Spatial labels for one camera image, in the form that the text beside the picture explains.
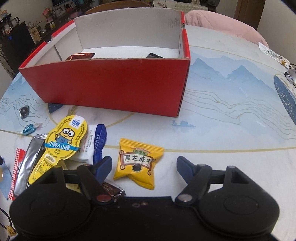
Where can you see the red checkered snack packet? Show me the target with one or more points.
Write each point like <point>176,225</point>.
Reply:
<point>19,155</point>

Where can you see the black snack packet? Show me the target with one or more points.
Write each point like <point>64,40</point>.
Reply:
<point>154,55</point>

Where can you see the dark cabinet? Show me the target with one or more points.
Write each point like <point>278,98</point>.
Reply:
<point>16,46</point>

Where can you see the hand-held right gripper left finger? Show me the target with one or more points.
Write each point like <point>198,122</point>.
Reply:
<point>104,167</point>

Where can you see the light blue snack packet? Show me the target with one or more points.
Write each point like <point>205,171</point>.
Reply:
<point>4,183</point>

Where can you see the white wrapper packet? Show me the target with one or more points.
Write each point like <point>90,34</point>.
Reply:
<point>270,52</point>

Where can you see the small black round object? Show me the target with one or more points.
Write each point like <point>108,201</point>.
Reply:
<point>24,112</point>

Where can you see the red cardboard box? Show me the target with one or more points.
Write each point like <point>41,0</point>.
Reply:
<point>115,85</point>

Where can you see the blue wrapped candy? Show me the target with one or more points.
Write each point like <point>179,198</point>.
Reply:
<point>28,129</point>

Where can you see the yellow cartoon snack packet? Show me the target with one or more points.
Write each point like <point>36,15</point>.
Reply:
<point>62,143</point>

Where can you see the silver foil snack packet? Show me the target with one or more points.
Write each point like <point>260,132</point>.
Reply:
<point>27,162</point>

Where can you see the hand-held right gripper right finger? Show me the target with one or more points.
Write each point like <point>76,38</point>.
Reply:
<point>185,167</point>

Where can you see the silver round device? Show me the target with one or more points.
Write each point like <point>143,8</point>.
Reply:
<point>291,74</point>

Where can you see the dark brown chocolate packet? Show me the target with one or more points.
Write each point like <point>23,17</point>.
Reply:
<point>115,191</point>

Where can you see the copper brown snack packet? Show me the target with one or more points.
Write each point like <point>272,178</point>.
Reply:
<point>79,56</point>

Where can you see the white and blue snack packet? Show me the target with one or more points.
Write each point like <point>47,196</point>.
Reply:
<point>92,143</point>

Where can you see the yellow square snack packet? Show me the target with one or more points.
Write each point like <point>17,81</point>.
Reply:
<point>136,162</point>

